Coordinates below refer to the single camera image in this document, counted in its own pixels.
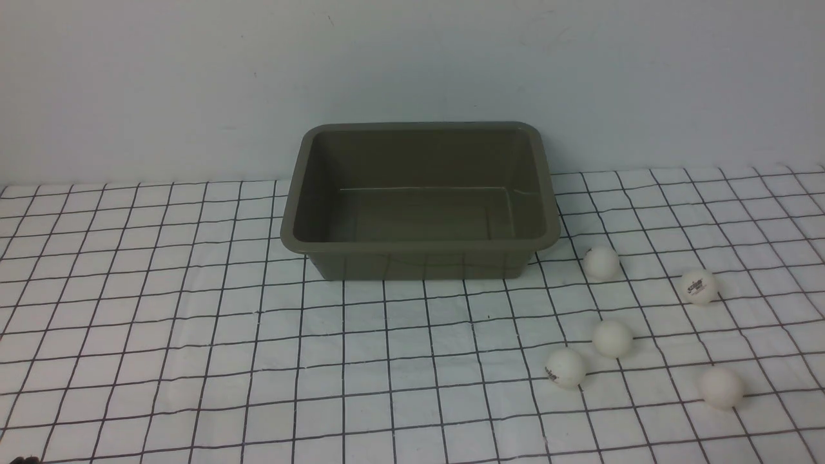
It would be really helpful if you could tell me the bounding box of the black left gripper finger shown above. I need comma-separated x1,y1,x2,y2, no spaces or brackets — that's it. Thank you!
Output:
12,456,41,464

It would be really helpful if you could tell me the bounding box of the white ball with logo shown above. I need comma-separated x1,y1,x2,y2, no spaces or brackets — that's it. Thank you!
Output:
678,268,719,305

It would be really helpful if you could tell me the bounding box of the olive green plastic bin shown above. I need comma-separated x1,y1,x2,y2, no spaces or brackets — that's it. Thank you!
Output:
280,121,561,281

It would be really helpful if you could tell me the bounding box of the white ball printed front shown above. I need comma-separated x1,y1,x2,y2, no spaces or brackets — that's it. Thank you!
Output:
544,347,587,389

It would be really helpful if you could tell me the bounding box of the white ball centre plain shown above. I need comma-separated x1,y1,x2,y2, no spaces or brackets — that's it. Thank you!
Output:
592,320,634,359

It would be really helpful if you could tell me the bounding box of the white black grid tablecloth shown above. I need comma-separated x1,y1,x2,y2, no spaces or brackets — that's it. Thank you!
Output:
1,165,824,463

